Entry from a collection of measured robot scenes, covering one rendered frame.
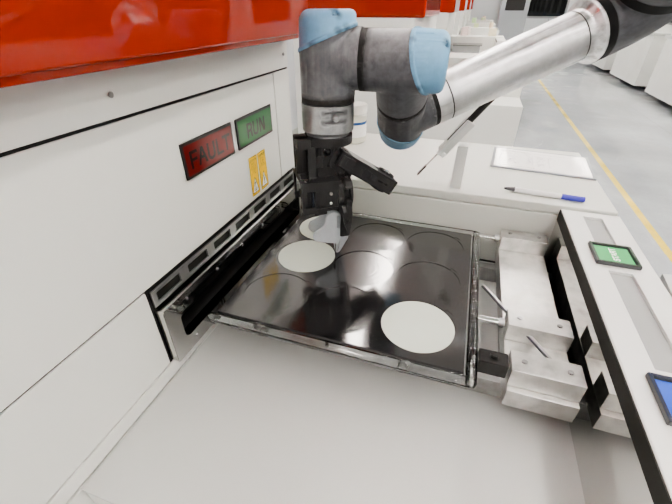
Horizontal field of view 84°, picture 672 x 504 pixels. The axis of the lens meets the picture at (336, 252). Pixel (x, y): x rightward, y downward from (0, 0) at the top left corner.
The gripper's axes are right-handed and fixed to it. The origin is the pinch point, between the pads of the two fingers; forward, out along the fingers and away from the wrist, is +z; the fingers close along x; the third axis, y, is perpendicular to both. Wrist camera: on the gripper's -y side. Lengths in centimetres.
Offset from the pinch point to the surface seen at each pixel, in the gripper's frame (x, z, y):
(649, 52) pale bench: -495, 31, -701
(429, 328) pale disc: 22.1, 1.3, -6.2
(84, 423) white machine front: 23.9, 2.3, 36.2
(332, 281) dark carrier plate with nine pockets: 8.4, 1.3, 3.9
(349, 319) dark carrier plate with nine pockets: 17.3, 1.3, 3.9
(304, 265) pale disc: 2.9, 1.2, 7.3
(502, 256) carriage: 7.3, 3.3, -29.2
